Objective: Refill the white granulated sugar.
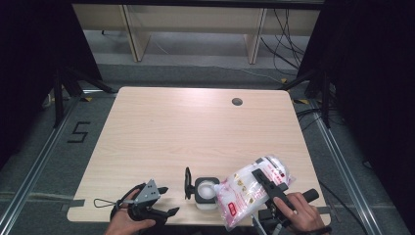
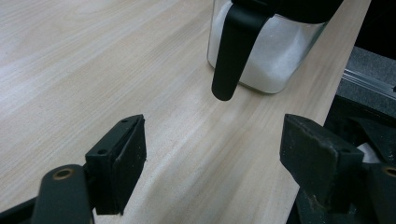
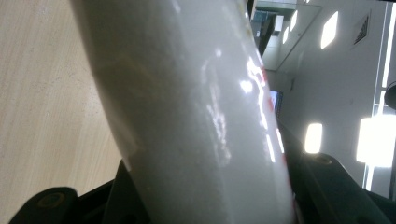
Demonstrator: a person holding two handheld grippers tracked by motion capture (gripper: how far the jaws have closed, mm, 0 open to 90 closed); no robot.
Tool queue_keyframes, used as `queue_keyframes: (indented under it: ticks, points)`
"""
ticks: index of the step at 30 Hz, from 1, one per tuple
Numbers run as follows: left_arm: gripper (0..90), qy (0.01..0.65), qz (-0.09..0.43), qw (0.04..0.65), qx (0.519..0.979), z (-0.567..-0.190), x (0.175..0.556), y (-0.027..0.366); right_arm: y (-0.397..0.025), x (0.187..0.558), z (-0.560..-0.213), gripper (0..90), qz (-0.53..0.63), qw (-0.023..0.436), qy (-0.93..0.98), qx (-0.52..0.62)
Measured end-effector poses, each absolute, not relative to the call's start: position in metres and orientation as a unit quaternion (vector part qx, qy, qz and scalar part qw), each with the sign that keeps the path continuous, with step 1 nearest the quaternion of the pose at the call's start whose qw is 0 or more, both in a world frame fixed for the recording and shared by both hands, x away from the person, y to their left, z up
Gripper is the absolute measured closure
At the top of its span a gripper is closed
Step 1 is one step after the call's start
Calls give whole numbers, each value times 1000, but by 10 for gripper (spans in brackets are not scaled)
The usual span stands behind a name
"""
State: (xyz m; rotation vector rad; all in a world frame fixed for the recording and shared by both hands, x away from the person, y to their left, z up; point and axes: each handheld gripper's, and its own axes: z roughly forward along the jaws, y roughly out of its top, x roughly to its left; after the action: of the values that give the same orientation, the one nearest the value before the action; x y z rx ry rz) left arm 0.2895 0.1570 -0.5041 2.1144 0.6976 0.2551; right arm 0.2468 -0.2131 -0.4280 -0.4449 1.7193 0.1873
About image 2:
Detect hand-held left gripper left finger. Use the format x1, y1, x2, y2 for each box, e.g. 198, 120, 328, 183
85, 113, 148, 217

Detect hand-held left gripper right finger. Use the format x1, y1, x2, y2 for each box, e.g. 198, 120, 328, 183
278, 113, 365, 216

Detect aluminium floor rail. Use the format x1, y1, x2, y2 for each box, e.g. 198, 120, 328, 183
341, 68, 396, 101

